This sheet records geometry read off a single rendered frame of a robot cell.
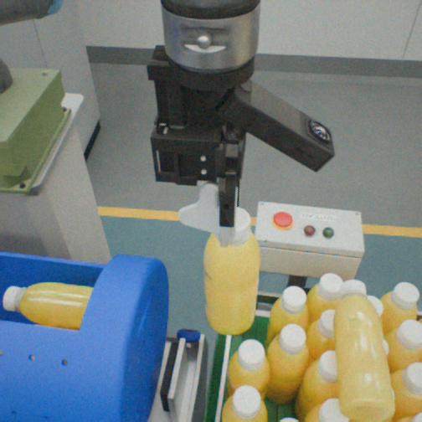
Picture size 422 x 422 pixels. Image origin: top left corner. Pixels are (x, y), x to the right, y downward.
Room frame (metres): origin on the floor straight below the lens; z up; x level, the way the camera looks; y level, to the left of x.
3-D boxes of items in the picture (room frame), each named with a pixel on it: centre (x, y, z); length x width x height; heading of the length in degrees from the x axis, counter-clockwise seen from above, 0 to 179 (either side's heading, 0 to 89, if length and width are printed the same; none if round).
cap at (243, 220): (0.34, -0.02, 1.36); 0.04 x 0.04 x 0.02
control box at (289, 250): (0.57, -0.18, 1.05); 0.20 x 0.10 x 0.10; 82
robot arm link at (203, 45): (0.34, 0.00, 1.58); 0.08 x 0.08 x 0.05
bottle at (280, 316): (0.41, -0.14, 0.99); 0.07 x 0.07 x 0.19
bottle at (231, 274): (0.33, -0.02, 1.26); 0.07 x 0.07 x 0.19
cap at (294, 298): (0.41, -0.14, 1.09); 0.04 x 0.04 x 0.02
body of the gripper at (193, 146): (0.34, 0.01, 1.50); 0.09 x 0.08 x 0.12; 83
